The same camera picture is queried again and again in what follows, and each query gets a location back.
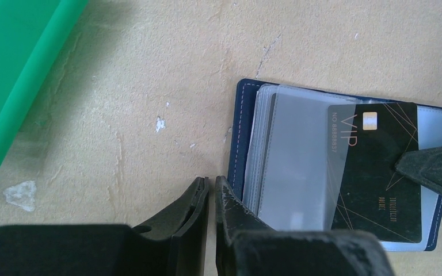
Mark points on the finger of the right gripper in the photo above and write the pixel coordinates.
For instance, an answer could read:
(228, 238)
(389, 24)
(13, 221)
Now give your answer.
(423, 167)

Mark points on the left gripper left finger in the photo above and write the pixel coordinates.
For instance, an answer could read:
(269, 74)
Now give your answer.
(171, 242)

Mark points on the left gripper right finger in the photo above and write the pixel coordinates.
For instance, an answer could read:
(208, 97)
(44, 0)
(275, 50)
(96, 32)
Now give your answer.
(245, 245)

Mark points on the black card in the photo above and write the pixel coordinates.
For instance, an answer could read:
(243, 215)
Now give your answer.
(364, 143)

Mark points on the blue leather card holder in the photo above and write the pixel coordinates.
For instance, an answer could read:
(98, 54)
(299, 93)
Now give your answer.
(278, 159)

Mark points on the green plastic bin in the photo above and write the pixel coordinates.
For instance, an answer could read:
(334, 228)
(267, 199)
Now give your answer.
(31, 35)

